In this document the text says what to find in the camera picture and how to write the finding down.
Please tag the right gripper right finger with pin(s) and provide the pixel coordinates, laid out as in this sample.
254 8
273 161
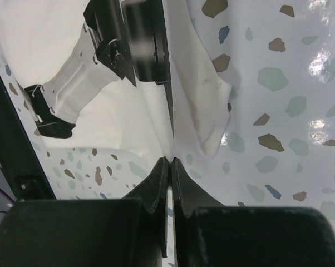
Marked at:
208 233

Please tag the white t shirt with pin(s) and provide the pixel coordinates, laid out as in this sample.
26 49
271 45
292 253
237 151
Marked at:
38 36

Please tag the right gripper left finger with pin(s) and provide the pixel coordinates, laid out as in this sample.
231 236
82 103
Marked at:
130 231

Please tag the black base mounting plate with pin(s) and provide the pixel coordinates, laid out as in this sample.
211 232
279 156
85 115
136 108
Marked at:
20 164

